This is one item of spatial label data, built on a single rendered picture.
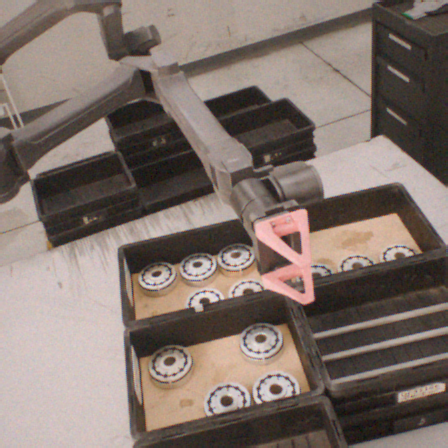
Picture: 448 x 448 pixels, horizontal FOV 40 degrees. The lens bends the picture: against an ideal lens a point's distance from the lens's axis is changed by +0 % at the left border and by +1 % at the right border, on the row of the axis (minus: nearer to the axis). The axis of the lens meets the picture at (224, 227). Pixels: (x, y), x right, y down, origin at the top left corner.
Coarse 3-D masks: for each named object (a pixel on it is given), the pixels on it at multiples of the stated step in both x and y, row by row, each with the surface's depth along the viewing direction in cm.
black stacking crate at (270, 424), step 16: (272, 416) 122; (288, 416) 123; (304, 416) 124; (320, 416) 125; (208, 432) 122; (224, 432) 123; (240, 432) 124; (256, 432) 125; (272, 432) 126; (288, 432) 127; (304, 432) 128; (320, 432) 128
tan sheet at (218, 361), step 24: (288, 336) 148; (144, 360) 149; (216, 360) 146; (240, 360) 145; (288, 360) 143; (144, 384) 144; (192, 384) 142; (216, 384) 141; (144, 408) 139; (168, 408) 138; (192, 408) 137
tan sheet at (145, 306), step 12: (180, 264) 173; (132, 276) 172; (180, 276) 169; (252, 276) 165; (180, 288) 166; (192, 288) 165; (216, 288) 164; (228, 288) 163; (144, 300) 164; (156, 300) 164; (168, 300) 163; (180, 300) 162; (144, 312) 161; (156, 312) 160
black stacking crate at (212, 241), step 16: (240, 224) 169; (176, 240) 168; (192, 240) 169; (208, 240) 170; (224, 240) 171; (240, 240) 172; (128, 256) 169; (144, 256) 170; (160, 256) 171; (176, 256) 172; (128, 304) 153
